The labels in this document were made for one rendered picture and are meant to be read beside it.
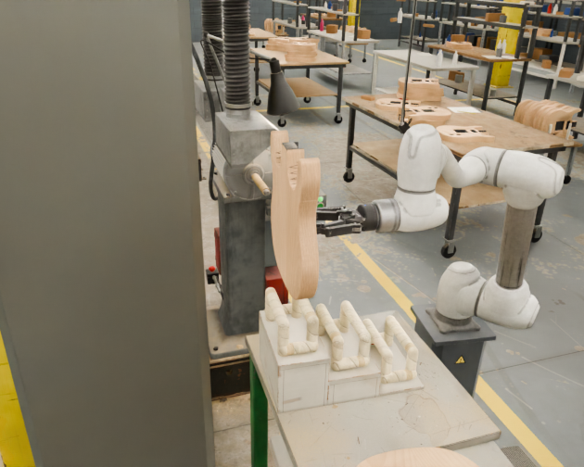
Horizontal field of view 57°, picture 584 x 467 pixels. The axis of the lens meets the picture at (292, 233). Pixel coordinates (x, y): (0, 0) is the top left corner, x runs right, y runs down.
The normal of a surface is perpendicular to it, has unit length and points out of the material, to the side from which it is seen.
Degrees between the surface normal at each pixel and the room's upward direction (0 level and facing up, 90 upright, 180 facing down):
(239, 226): 90
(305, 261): 78
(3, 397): 90
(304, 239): 64
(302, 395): 90
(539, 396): 0
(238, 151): 90
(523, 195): 108
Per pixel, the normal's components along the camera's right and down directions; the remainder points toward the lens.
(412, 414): 0.02, -0.90
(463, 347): 0.18, 0.44
